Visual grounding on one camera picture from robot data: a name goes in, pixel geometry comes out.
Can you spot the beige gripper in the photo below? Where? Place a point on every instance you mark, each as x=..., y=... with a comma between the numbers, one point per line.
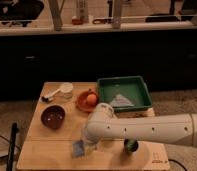
x=89, y=147

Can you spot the blue sponge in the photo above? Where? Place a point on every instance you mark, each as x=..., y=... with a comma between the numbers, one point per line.
x=78, y=148

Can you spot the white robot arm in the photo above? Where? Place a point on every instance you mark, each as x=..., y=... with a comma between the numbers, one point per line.
x=179, y=129

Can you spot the dark green bowl with pestle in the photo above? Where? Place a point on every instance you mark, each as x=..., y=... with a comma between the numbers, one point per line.
x=130, y=145

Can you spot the dark purple bowl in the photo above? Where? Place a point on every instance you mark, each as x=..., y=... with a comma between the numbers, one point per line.
x=53, y=117

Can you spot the orange plate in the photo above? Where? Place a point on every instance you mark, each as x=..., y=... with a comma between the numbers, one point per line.
x=81, y=102

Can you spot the orange ball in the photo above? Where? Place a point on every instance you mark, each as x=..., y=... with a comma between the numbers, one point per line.
x=91, y=99

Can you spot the grey crumpled cloth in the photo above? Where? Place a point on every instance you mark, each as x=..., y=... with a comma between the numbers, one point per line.
x=120, y=101

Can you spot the white measuring scoop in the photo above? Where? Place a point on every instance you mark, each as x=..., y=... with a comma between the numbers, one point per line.
x=65, y=88

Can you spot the green plastic tray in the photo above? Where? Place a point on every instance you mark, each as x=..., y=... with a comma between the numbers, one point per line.
x=132, y=87

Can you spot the black pole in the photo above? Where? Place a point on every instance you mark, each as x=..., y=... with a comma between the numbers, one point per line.
x=12, y=141

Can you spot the red object on shelf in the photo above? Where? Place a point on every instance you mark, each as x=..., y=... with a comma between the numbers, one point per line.
x=76, y=21

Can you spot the black office chair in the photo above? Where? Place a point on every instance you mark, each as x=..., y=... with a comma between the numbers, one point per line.
x=21, y=12

